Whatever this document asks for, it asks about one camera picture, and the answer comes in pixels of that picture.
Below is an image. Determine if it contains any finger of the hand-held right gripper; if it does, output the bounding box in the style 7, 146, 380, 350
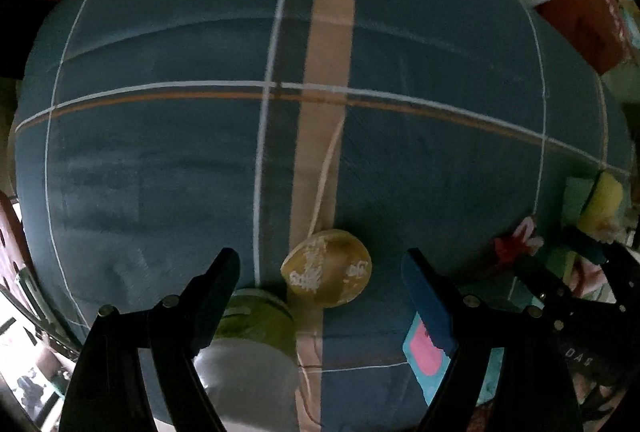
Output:
512, 254, 576, 317
562, 226, 640, 313

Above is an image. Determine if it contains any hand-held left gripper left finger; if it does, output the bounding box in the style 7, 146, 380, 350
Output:
57, 248, 242, 432

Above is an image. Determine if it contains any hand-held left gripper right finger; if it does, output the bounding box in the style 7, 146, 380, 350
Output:
401, 248, 586, 432

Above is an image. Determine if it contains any yellow sponge with green scourer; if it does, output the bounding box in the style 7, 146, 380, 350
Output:
577, 171, 626, 235

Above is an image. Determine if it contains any mint green tray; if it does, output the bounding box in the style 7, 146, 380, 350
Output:
545, 176, 631, 293

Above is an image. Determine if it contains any yellow round pad with string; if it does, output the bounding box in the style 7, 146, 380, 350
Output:
280, 119, 373, 309

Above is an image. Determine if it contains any red and pink cloth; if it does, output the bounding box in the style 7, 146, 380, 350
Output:
494, 217, 545, 265

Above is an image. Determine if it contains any teal toy box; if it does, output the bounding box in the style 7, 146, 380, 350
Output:
402, 311, 501, 413

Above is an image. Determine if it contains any white bottle with green label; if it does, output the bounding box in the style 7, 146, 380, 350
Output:
192, 288, 303, 432

